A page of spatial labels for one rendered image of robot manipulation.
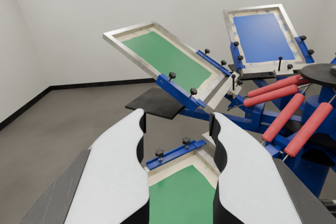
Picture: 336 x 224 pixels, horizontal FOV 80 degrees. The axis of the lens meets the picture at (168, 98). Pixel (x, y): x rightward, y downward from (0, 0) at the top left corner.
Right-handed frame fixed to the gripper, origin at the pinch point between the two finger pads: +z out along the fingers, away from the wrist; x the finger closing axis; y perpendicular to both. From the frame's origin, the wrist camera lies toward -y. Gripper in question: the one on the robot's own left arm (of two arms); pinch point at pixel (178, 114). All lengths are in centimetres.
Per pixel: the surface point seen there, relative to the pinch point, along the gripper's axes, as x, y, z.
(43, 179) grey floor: -137, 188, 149
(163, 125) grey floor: -4, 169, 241
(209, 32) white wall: 79, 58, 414
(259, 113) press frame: 56, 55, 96
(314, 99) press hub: 82, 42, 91
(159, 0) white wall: -24, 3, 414
